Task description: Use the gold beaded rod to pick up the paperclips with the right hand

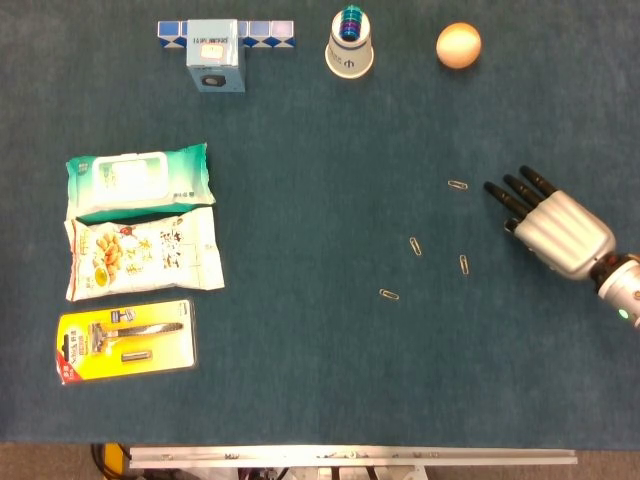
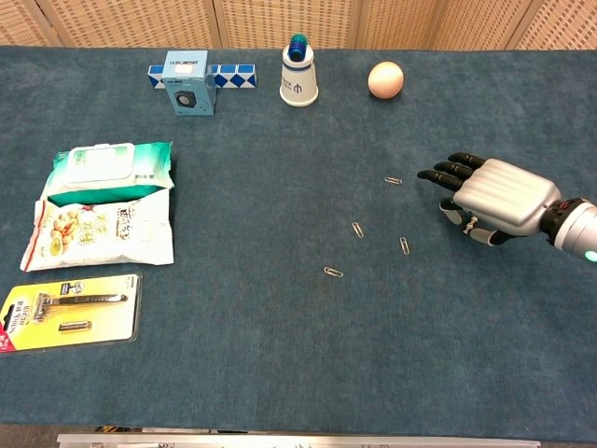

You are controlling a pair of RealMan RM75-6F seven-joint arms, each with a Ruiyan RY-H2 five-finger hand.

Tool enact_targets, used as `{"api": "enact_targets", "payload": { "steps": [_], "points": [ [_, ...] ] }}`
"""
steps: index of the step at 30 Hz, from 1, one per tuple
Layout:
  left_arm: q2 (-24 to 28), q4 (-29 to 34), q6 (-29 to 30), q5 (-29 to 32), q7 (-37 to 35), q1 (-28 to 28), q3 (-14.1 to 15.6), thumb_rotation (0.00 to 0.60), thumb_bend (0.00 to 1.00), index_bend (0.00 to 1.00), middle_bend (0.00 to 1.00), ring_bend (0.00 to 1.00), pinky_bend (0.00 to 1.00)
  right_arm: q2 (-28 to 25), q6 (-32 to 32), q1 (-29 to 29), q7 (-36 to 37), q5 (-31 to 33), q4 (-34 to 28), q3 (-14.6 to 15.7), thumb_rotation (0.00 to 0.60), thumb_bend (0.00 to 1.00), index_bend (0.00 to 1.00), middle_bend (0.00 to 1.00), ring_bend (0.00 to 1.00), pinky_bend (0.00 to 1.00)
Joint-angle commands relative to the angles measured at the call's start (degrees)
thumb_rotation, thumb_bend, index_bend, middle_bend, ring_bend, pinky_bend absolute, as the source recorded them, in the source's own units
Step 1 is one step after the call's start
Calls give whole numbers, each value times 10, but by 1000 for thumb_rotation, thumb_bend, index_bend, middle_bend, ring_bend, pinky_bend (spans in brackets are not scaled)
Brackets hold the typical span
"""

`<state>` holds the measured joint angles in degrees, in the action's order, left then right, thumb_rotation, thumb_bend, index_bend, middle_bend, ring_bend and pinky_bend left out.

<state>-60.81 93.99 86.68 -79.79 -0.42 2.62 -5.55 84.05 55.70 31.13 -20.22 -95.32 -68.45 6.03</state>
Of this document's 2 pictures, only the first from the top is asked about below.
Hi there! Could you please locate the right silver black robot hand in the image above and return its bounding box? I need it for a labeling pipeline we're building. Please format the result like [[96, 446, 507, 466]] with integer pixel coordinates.
[[482, 164, 617, 282]]

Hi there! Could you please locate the wooden ball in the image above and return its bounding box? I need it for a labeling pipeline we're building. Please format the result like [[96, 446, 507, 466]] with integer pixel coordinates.
[[435, 22, 483, 70]]

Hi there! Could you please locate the teal tablecloth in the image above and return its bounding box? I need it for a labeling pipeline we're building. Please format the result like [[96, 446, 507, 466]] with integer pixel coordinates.
[[0, 0, 640, 449]]

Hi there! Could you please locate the white paper cup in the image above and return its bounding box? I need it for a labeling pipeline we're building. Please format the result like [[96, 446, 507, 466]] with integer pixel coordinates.
[[324, 14, 375, 80]]

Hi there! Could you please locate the stack of blue discs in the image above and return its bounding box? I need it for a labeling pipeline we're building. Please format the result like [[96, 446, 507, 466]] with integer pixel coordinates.
[[338, 3, 362, 41]]

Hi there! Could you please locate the blue white snake puzzle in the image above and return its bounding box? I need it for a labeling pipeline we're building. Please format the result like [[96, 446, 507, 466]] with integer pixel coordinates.
[[157, 20, 297, 50]]

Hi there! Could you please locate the light blue speaker box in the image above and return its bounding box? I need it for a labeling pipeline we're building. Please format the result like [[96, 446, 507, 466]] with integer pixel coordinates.
[[185, 18, 247, 94]]

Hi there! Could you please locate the white peanut snack bag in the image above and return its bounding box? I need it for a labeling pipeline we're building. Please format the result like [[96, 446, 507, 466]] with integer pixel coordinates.
[[63, 206, 226, 303]]

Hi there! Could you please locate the green wet wipes pack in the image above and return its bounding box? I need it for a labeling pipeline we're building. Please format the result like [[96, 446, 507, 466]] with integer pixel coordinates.
[[65, 142, 217, 225]]

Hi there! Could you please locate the yellow razor blister pack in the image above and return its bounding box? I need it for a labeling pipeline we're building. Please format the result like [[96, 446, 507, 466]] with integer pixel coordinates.
[[55, 298, 197, 386]]

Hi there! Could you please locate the yellow object under table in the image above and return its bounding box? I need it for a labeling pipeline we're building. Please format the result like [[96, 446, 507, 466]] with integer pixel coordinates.
[[103, 443, 129, 475]]

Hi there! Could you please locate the aluminium rail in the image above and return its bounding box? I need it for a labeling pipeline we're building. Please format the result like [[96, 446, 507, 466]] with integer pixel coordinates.
[[128, 445, 579, 470]]

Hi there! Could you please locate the black cable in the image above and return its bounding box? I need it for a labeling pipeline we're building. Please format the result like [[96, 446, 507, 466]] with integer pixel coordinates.
[[89, 443, 109, 479]]

